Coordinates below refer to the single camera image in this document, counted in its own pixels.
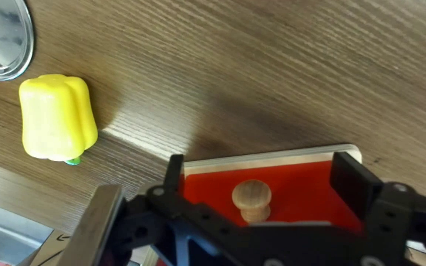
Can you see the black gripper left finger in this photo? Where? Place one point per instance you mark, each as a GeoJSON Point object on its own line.
{"type": "Point", "coordinates": [175, 174]}

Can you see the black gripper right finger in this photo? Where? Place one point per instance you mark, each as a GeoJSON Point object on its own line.
{"type": "Point", "coordinates": [354, 181]}

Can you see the red drawer with wooden knob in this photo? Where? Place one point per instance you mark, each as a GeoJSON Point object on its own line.
{"type": "Point", "coordinates": [292, 189]}

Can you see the cream wooden box with slot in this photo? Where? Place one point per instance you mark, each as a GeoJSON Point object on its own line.
{"type": "Point", "coordinates": [273, 158]}

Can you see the yellow toy bell pepper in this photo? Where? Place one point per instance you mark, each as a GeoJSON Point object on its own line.
{"type": "Point", "coordinates": [55, 118]}

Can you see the silver metal lid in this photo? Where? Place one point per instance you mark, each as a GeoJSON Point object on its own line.
{"type": "Point", "coordinates": [1, 34]}

